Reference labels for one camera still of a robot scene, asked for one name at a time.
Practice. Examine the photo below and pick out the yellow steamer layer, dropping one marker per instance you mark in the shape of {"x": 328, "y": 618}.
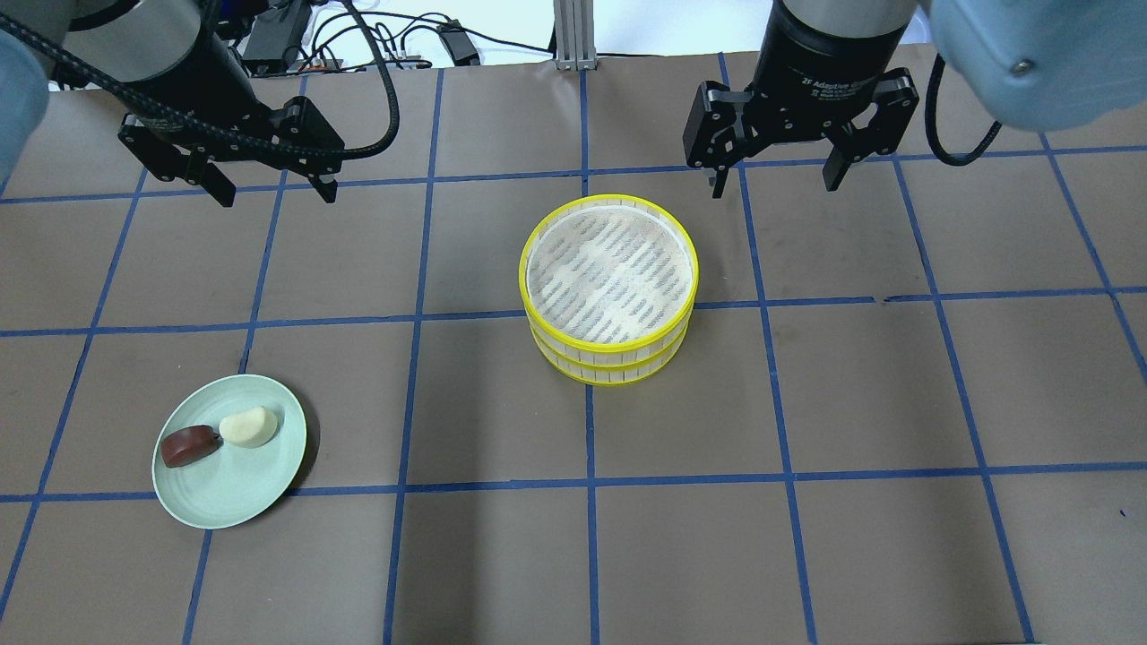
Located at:
{"x": 610, "y": 368}
{"x": 608, "y": 273}

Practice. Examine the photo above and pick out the light green plate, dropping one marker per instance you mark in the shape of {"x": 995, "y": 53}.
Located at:
{"x": 232, "y": 485}

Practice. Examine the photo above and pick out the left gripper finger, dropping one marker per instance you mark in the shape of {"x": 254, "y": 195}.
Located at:
{"x": 201, "y": 171}
{"x": 326, "y": 186}

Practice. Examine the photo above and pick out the aluminium frame post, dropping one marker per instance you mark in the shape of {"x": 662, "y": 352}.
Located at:
{"x": 574, "y": 36}

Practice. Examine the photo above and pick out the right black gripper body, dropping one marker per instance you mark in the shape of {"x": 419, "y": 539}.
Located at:
{"x": 820, "y": 67}

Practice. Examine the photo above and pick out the white bun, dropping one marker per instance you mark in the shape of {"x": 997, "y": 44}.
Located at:
{"x": 249, "y": 428}

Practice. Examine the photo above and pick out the brown bun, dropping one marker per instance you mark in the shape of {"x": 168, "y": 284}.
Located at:
{"x": 188, "y": 445}

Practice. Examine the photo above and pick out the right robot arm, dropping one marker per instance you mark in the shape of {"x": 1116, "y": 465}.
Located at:
{"x": 1036, "y": 66}

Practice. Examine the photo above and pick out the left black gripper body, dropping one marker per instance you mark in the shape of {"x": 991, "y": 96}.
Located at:
{"x": 179, "y": 85}

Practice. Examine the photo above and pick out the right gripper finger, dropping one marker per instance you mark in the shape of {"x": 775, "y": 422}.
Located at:
{"x": 850, "y": 145}
{"x": 718, "y": 176}

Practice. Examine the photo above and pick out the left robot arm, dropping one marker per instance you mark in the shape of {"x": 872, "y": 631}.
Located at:
{"x": 111, "y": 44}

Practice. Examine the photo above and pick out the black power adapter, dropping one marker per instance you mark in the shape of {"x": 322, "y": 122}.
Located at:
{"x": 458, "y": 45}

